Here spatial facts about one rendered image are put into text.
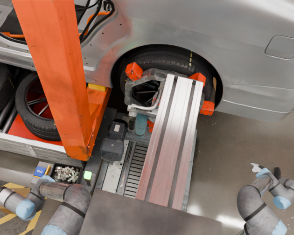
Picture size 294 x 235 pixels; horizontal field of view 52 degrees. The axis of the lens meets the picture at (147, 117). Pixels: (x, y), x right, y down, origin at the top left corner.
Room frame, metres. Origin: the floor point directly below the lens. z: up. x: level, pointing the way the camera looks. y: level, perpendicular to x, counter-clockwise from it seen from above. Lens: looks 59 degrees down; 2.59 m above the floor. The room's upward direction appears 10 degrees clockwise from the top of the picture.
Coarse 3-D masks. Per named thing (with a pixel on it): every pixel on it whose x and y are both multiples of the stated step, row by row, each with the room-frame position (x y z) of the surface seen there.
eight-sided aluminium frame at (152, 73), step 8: (144, 72) 1.24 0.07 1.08; (152, 72) 1.21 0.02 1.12; (160, 72) 1.23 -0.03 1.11; (168, 72) 1.24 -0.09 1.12; (128, 80) 1.23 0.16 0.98; (136, 80) 1.19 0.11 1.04; (144, 80) 1.19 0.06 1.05; (160, 80) 1.19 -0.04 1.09; (128, 88) 1.19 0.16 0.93; (128, 96) 1.20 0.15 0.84; (128, 104) 1.19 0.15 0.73; (200, 104) 1.17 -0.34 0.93
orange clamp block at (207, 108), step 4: (204, 100) 1.24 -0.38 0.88; (204, 104) 1.20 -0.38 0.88; (208, 104) 1.21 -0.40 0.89; (212, 104) 1.22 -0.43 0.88; (204, 108) 1.17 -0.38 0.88; (208, 108) 1.18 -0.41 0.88; (212, 108) 1.18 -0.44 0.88; (200, 112) 1.17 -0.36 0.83; (204, 112) 1.17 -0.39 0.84; (208, 112) 1.17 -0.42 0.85; (212, 112) 1.16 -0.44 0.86
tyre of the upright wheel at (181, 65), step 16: (144, 48) 1.40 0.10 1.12; (160, 48) 1.38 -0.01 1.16; (176, 48) 1.39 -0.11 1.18; (144, 64) 1.27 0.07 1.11; (160, 64) 1.27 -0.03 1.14; (176, 64) 1.27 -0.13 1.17; (192, 64) 1.31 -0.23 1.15; (208, 64) 1.41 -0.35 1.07; (208, 80) 1.29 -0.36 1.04; (208, 96) 1.25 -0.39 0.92
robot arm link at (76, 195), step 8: (48, 176) 0.43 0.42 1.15; (40, 184) 0.38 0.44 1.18; (48, 184) 0.38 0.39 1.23; (56, 184) 0.37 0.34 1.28; (64, 184) 0.37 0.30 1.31; (72, 184) 0.35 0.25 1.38; (32, 192) 0.35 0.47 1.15; (40, 192) 0.35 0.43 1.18; (48, 192) 0.34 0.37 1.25; (56, 192) 0.33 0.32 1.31; (64, 192) 0.31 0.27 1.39; (72, 192) 0.30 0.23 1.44; (80, 192) 0.31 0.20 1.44; (88, 192) 0.32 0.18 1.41; (64, 200) 0.27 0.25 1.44; (72, 200) 0.27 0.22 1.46; (80, 200) 0.27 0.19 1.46; (88, 200) 0.28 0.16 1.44; (80, 208) 0.25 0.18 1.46
